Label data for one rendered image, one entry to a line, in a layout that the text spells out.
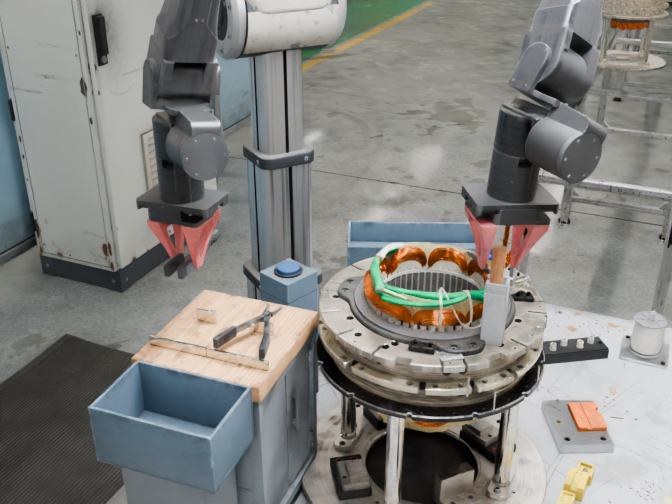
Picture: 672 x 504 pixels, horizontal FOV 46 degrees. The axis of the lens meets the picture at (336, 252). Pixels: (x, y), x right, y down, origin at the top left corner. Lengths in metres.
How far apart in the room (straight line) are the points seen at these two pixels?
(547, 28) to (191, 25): 0.39
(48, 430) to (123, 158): 1.15
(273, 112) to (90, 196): 1.99
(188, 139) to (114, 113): 2.34
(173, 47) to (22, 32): 2.39
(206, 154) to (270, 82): 0.52
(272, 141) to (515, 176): 0.62
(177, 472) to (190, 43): 0.50
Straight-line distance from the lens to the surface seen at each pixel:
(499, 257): 1.00
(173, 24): 0.92
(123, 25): 3.26
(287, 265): 1.34
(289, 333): 1.12
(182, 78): 0.96
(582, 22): 0.95
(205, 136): 0.91
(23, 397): 2.93
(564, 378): 1.57
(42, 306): 3.48
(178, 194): 1.00
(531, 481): 1.31
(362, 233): 1.46
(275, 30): 1.35
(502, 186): 0.94
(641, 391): 1.58
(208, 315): 1.15
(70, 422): 2.77
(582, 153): 0.88
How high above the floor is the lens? 1.67
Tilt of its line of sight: 27 degrees down
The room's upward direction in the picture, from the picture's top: straight up
